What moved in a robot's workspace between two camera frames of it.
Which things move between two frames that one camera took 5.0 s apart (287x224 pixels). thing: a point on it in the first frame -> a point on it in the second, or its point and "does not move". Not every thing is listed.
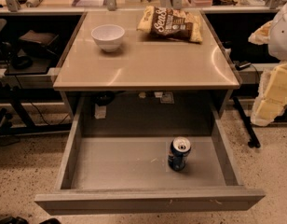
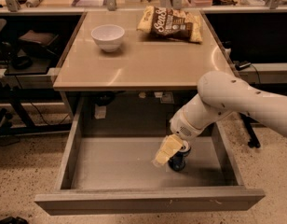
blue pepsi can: x=177 y=157 does not move
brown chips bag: x=171 y=23 does not move
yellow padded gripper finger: x=275 y=93 -> x=170 y=144
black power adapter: x=241 y=65 does not move
